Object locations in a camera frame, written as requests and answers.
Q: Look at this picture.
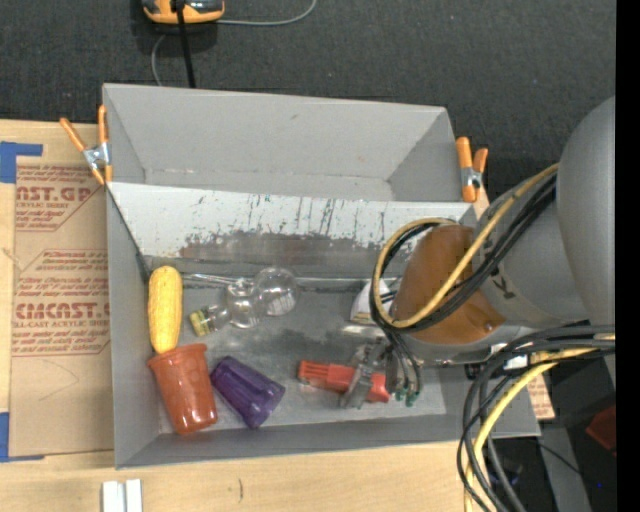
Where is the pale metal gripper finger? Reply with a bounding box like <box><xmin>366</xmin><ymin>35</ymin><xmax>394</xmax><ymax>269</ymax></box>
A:
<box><xmin>349</xmin><ymin>337</ymin><xmax>382</xmax><ymax>371</ymax></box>
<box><xmin>339</xmin><ymin>367</ymin><xmax>381</xmax><ymax>410</ymax></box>

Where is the red-orange plastic tool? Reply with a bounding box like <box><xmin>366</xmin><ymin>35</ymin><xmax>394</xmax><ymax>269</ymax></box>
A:
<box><xmin>297</xmin><ymin>359</ymin><xmax>392</xmax><ymax>405</ymax></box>

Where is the white rounded object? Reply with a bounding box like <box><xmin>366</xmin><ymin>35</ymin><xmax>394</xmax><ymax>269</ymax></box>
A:
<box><xmin>349</xmin><ymin>278</ymin><xmax>397</xmax><ymax>324</ymax></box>

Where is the purple plastic cup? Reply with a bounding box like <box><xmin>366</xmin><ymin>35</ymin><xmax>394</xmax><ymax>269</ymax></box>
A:
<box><xmin>209</xmin><ymin>355</ymin><xmax>287</xmax><ymax>430</ymax></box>

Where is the clear glass thing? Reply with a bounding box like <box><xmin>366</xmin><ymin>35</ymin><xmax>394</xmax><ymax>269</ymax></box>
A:
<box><xmin>179</xmin><ymin>266</ymin><xmax>301</xmax><ymax>338</ymax></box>

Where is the orange plastic cup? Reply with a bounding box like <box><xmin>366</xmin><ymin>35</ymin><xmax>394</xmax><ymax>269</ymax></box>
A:
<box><xmin>146</xmin><ymin>342</ymin><xmax>220</xmax><ymax>436</ymax></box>

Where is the yellow toy corn cob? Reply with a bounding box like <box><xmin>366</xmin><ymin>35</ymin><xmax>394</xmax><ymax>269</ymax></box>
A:
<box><xmin>147</xmin><ymin>265</ymin><xmax>185</xmax><ymax>355</ymax></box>

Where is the grey metal bin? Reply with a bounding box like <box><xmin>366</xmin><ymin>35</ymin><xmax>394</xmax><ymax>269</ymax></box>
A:
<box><xmin>101</xmin><ymin>83</ymin><xmax>542</xmax><ymax>470</ymax></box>

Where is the brown cardboard board red print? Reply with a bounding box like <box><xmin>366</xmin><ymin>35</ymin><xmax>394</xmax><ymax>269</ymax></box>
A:
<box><xmin>0</xmin><ymin>118</ymin><xmax>556</xmax><ymax>464</ymax></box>

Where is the black cylinder on white bracket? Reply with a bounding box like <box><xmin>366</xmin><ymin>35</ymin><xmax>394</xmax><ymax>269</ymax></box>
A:
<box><xmin>464</xmin><ymin>355</ymin><xmax>525</xmax><ymax>379</ymax></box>

